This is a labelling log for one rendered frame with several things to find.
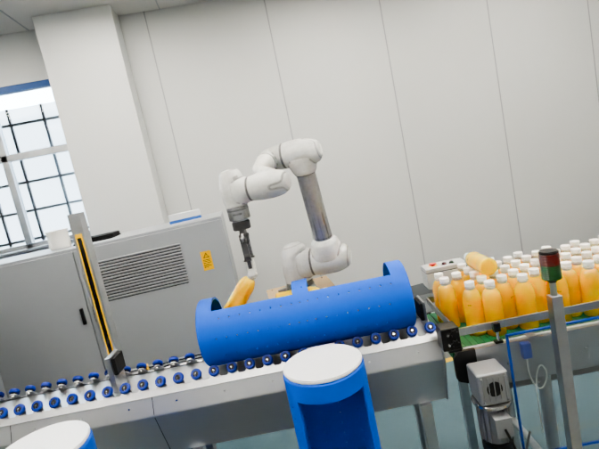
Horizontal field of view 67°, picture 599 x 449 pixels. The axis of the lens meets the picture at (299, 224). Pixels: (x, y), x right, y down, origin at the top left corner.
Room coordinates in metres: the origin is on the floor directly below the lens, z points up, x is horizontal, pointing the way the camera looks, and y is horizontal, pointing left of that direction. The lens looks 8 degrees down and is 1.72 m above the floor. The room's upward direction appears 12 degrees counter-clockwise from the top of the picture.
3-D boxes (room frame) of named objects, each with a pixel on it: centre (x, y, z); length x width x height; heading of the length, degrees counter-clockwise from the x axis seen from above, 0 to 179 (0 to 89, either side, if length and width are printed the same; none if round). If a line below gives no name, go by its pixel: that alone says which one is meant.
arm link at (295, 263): (2.53, 0.06, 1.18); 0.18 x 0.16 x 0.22; 73
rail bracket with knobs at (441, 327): (1.67, -0.47, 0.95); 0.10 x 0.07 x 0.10; 179
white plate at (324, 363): (1.50, 0.02, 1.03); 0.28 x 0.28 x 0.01
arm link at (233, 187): (1.87, 0.22, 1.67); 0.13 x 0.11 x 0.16; 73
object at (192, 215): (3.55, 0.86, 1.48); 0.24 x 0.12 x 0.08; 105
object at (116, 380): (1.90, 0.90, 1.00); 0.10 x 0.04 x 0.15; 179
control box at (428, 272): (2.15, -0.64, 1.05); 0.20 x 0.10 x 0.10; 89
